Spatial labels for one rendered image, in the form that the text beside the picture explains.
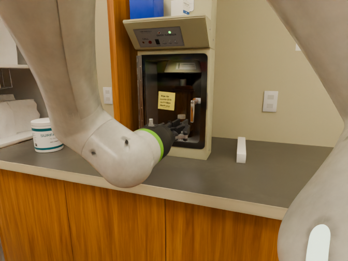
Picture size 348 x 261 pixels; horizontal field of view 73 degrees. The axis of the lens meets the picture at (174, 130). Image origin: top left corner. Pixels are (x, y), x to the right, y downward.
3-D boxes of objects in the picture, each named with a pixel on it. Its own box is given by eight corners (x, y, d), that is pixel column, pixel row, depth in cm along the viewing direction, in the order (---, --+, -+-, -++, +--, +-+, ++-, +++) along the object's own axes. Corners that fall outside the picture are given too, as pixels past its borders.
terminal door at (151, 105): (141, 142, 112) (138, 54, 103) (204, 149, 103) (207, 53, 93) (141, 143, 112) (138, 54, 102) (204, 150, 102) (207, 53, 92)
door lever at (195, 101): (197, 120, 100) (191, 119, 101) (198, 98, 98) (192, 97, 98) (194, 122, 95) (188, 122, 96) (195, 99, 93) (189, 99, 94)
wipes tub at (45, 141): (49, 144, 128) (46, 116, 124) (69, 146, 123) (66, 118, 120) (28, 151, 116) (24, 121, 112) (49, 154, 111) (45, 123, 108)
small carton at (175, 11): (177, 20, 92) (177, 3, 90) (189, 19, 89) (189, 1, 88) (171, 18, 88) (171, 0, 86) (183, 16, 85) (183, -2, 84)
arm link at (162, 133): (128, 166, 58) (163, 172, 55) (127, 119, 55) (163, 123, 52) (140, 158, 64) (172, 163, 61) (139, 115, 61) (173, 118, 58)
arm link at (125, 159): (120, 209, 44) (148, 167, 40) (71, 168, 46) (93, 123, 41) (152, 178, 57) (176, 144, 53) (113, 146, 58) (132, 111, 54)
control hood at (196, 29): (136, 49, 103) (135, 25, 100) (211, 47, 93) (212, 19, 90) (122, 47, 92) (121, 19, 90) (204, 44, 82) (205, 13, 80)
